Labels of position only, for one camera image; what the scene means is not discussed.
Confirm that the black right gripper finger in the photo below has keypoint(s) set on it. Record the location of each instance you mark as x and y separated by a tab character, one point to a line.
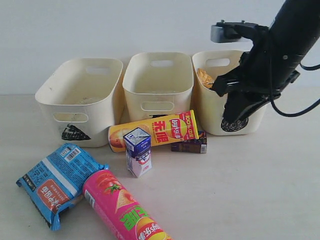
249	107
235	106

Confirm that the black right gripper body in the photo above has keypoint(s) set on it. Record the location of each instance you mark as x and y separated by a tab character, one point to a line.
258	77

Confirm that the orange black noodle packet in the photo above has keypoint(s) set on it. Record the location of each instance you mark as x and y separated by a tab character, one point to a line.
206	80

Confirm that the yellow Lays chips can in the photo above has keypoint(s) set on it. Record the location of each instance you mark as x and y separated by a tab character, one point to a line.
163	130

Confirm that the blue white milk carton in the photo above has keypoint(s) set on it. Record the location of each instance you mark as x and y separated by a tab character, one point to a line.
138	152

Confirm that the pink Lays chips can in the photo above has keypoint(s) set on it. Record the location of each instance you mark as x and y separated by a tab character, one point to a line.
119	210

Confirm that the blue noodle packet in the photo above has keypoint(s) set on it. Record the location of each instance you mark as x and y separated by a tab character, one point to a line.
55	184

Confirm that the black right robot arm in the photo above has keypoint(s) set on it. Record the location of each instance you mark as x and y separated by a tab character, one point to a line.
293	32

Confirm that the cream bin circle mark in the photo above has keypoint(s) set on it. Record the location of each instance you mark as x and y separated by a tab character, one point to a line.
208	106

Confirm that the purple drink carton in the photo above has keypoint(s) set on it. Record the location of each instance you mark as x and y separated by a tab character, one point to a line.
197	146

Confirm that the cream bin square mark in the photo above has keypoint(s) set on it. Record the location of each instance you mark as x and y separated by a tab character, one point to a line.
157	84

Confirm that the cream bin triangle mark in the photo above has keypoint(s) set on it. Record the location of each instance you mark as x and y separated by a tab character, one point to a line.
82	99

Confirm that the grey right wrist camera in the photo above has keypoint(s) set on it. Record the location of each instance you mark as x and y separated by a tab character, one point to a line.
231	32

